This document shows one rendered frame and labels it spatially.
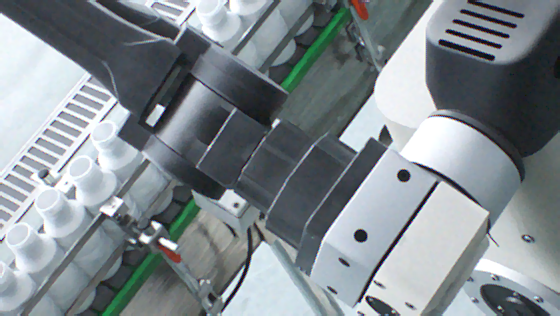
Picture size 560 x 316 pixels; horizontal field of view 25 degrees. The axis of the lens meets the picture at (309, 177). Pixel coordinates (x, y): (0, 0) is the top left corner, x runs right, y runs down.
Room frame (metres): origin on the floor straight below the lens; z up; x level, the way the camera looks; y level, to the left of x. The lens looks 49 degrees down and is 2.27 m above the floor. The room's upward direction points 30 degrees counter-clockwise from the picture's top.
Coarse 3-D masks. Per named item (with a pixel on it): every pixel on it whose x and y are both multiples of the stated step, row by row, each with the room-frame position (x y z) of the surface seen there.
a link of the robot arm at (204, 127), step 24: (192, 96) 0.70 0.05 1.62; (216, 96) 0.69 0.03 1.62; (168, 120) 0.70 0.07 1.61; (192, 120) 0.68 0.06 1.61; (216, 120) 0.67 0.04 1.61; (240, 120) 0.66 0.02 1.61; (168, 144) 0.68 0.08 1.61; (192, 144) 0.67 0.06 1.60; (216, 144) 0.66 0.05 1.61; (240, 144) 0.65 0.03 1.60; (216, 168) 0.64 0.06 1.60; (240, 168) 0.64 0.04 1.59
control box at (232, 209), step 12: (276, 120) 1.13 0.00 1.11; (192, 192) 1.11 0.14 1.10; (228, 192) 1.07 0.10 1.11; (204, 204) 1.10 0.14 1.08; (216, 204) 1.07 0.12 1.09; (228, 204) 1.05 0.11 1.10; (240, 204) 1.05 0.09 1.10; (216, 216) 1.09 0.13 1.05; (228, 216) 1.06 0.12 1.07; (240, 216) 1.04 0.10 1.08; (252, 216) 1.06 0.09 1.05; (240, 228) 1.05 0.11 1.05; (228, 300) 1.14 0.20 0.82
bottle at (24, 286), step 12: (0, 264) 1.11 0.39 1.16; (0, 276) 1.11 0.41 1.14; (12, 276) 1.09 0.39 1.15; (24, 276) 1.10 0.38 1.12; (0, 288) 1.08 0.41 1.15; (12, 288) 1.08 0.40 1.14; (24, 288) 1.08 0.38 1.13; (36, 288) 1.09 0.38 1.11; (0, 300) 1.08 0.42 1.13; (12, 300) 1.07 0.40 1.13; (24, 300) 1.07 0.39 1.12; (48, 300) 1.09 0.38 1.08; (0, 312) 1.08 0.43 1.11; (12, 312) 1.07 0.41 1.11; (36, 312) 1.07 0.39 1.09; (48, 312) 1.08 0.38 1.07; (60, 312) 1.09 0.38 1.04
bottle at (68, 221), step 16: (48, 192) 1.18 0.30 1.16; (48, 208) 1.15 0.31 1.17; (64, 208) 1.15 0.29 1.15; (80, 208) 1.16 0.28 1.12; (48, 224) 1.16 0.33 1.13; (64, 224) 1.14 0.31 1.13; (80, 224) 1.14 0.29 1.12; (64, 240) 1.14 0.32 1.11; (96, 240) 1.14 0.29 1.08; (112, 240) 1.17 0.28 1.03; (80, 256) 1.14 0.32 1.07; (96, 256) 1.13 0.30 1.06; (96, 272) 1.13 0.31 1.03; (112, 272) 1.13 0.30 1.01
